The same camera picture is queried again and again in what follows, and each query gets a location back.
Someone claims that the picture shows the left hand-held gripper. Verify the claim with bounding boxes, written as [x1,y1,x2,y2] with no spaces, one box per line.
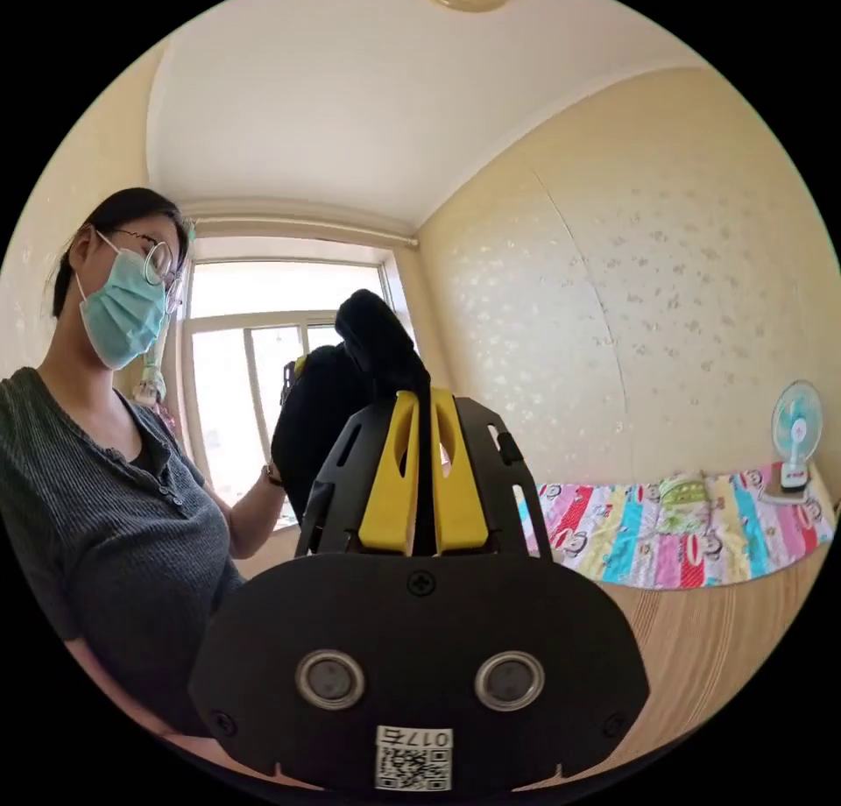
[280,353,308,407]

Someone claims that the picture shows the bed with colourful printed quilt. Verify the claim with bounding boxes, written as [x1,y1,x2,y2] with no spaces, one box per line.
[516,461,841,778]

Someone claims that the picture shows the green patterned pillow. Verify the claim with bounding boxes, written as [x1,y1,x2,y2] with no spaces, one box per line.
[658,471,710,534]

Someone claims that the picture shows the black pants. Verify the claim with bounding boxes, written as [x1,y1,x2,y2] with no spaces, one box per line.
[270,288,439,555]

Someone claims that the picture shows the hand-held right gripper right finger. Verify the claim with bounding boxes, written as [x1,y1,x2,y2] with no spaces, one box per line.
[430,388,490,555]

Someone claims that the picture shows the person's body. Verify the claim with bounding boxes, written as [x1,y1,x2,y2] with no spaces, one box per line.
[0,187,298,788]

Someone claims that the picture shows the window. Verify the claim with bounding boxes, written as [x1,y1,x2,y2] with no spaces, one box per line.
[178,253,416,533]

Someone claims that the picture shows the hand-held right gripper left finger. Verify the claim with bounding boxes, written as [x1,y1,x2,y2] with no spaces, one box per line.
[358,390,421,554]

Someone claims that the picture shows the small white table fan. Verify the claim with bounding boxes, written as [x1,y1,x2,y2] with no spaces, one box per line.
[760,378,825,506]

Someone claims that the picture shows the person's left forearm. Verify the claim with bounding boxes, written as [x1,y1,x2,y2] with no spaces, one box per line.
[204,462,288,560]

